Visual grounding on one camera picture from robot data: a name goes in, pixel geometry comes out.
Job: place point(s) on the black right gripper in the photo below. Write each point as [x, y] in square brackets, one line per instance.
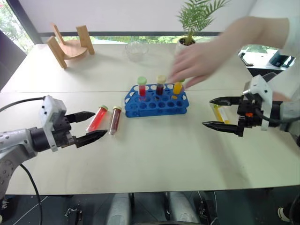
[249, 117]

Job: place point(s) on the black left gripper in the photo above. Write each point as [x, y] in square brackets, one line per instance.
[62, 129]

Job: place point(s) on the orange tube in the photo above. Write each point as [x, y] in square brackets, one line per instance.
[177, 88]

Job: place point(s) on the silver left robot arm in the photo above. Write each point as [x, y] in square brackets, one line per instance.
[16, 150]

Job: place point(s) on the person's forearm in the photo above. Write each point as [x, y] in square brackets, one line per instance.
[255, 31]

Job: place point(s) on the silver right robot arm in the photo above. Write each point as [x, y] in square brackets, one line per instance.
[284, 112]

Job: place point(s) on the yellow tube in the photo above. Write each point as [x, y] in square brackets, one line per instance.
[221, 113]

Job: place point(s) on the blue test tube rack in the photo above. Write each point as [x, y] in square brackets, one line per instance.
[155, 103]

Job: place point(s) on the person's bare hand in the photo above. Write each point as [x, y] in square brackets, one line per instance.
[199, 63]

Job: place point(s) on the wooden stand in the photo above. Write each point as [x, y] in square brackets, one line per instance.
[69, 44]

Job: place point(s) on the silver robot left leg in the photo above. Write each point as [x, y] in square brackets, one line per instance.
[119, 208]

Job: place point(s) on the silver robot leg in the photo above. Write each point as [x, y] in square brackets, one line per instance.
[181, 207]
[119, 208]

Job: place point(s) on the clear glass bowl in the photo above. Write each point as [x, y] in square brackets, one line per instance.
[136, 51]

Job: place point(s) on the potted green palm plant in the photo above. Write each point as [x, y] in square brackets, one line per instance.
[194, 21]

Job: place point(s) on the silver robot right leg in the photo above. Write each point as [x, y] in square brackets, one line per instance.
[181, 207]

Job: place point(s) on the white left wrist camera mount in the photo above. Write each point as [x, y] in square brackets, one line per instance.
[50, 117]

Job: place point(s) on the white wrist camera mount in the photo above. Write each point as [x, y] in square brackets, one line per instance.
[50, 117]
[260, 93]

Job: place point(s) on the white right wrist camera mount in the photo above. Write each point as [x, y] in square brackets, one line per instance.
[260, 93]

